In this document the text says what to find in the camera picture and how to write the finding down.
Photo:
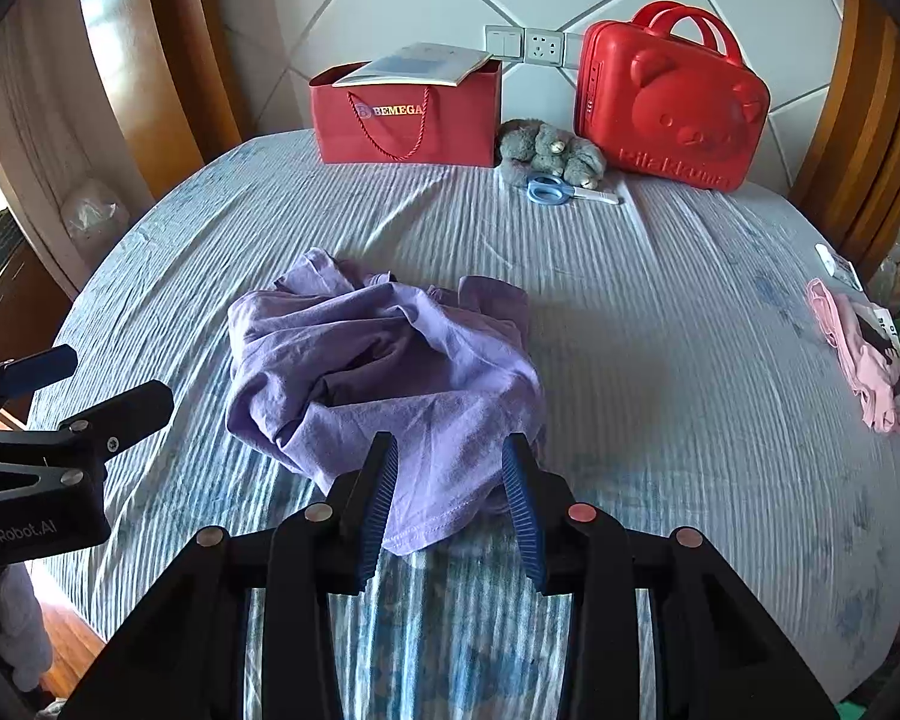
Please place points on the white wall socket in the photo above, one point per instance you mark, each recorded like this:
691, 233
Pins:
544, 46

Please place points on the wooden headboard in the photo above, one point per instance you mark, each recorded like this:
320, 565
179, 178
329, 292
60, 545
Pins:
157, 52

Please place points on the blue-grey striped bed sheet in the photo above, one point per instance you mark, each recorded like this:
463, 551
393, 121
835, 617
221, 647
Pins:
645, 352

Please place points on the red bear suitcase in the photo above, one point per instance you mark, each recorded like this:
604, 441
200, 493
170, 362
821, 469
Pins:
667, 105

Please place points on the grey plush toy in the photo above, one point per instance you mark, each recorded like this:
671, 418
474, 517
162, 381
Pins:
547, 146

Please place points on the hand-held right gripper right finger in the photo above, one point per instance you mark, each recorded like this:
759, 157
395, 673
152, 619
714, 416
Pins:
521, 502

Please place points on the purple shirt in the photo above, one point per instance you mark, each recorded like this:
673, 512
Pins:
390, 360

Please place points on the clear plastic bag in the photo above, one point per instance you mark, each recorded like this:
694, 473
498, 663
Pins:
94, 221

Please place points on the blue scissors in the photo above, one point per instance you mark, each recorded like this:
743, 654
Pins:
547, 191

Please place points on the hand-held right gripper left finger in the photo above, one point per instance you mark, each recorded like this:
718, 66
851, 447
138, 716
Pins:
379, 495

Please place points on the white booklet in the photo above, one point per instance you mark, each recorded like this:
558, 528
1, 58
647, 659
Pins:
420, 64

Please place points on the pink garment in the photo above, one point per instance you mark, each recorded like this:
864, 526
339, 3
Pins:
870, 375

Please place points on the person's left forearm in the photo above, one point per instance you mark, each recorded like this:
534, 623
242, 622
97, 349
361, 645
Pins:
22, 622

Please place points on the white wall switch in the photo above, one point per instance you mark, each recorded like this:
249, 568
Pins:
504, 43

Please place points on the small white packet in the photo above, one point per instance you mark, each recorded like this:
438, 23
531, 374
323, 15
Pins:
838, 264

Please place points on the dark wooden nightstand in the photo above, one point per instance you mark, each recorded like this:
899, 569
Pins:
0, 315

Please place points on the red paper bag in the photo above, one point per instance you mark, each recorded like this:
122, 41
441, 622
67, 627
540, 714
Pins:
450, 127

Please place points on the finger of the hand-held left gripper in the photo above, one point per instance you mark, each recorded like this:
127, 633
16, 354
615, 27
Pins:
41, 369
131, 409

